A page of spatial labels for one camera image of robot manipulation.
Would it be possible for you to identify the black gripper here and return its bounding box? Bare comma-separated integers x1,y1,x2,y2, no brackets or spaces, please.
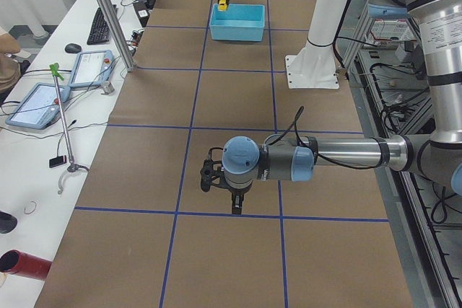
228,185,251,215

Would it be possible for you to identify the yellow beetle toy car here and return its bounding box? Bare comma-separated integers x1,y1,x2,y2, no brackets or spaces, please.
217,0,230,12

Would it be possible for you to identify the light blue plastic bin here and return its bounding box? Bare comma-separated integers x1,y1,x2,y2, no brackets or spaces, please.
209,4,266,42

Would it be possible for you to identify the black computer keyboard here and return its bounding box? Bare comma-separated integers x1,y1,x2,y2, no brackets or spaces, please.
87,8,110,45

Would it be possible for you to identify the blue teach pendant far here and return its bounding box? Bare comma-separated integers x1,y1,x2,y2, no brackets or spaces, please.
68,50,116,89

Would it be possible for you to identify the blue teach pendant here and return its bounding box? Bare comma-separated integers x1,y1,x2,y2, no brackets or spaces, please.
5,82,61,130
68,50,116,89

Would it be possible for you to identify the black computer mouse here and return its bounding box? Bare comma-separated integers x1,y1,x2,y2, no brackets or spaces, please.
64,43,82,54

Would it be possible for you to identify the white plastic basket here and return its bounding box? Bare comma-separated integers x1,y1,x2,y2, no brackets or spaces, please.
365,19,417,48

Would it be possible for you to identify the small black red device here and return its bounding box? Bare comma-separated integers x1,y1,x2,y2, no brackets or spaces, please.
48,155,67,168

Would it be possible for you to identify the metal reacher grabber tool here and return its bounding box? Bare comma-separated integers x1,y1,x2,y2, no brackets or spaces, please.
49,63,90,195

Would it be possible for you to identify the rubber band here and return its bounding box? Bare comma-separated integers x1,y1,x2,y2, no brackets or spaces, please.
23,201,38,215

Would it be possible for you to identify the blue teach pendant near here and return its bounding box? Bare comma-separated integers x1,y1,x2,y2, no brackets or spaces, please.
5,82,61,130

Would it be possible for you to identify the red cylinder tube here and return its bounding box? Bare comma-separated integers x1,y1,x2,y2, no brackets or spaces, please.
1,250,52,281

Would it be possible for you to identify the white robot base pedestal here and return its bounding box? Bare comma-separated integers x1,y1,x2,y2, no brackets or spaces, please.
285,0,348,89

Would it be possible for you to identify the aluminium frame post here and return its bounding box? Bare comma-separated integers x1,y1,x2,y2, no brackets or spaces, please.
96,0,135,72

